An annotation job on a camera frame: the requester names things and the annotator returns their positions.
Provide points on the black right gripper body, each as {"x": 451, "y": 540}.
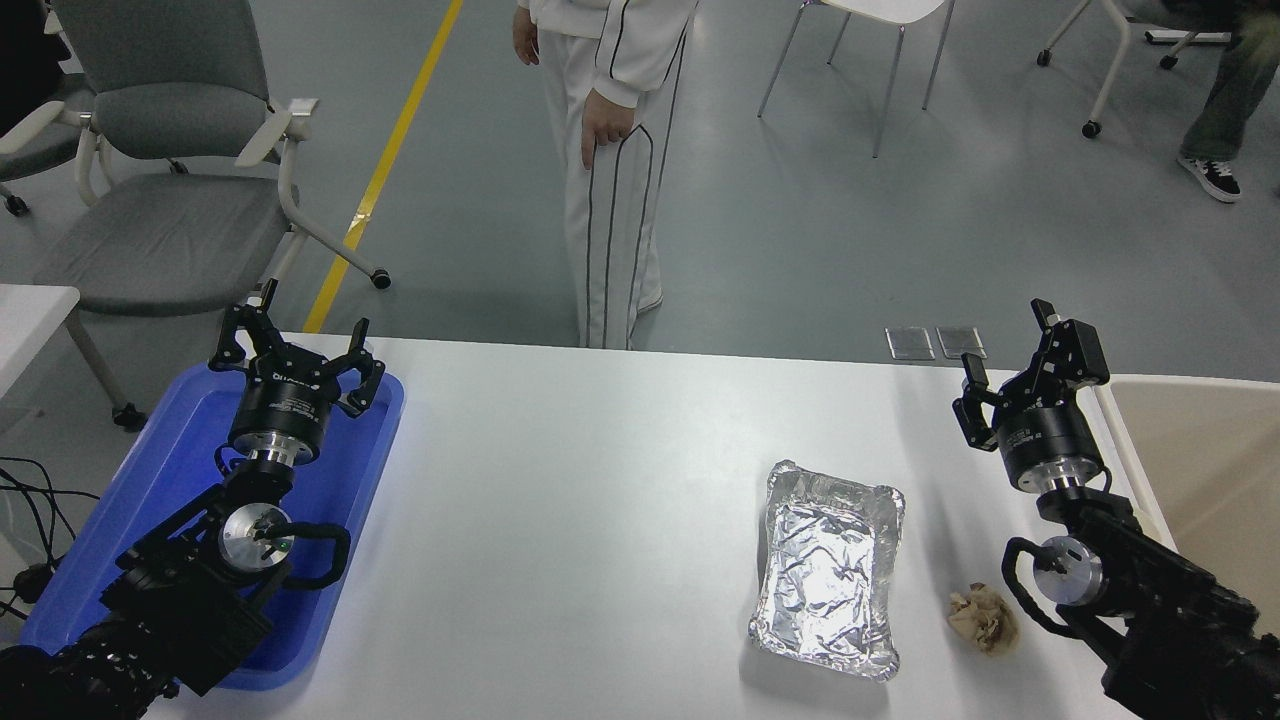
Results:
{"x": 1050, "y": 430}

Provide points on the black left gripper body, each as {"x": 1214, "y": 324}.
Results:
{"x": 285, "y": 405}

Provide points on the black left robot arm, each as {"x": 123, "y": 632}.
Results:
{"x": 190, "y": 610}

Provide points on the person's left hand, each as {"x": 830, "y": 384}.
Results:
{"x": 605, "y": 120}

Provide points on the person's right hand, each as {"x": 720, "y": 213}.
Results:
{"x": 526, "y": 35}

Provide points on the metal floor plate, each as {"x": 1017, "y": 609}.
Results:
{"x": 910, "y": 344}
{"x": 962, "y": 343}

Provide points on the blue plastic tray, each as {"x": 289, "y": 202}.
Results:
{"x": 180, "y": 460}

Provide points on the large pale bin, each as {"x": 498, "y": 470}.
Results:
{"x": 1210, "y": 470}

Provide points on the crumpled tan paper ball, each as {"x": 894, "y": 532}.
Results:
{"x": 985, "y": 620}

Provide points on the small white table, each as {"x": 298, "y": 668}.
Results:
{"x": 30, "y": 320}

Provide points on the silver foil tray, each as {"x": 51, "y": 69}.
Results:
{"x": 825, "y": 570}

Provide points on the person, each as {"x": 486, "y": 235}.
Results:
{"x": 610, "y": 230}
{"x": 1225, "y": 110}

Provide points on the white rolling chair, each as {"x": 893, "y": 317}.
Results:
{"x": 1115, "y": 60}

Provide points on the white chair with metal legs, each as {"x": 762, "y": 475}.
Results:
{"x": 890, "y": 8}

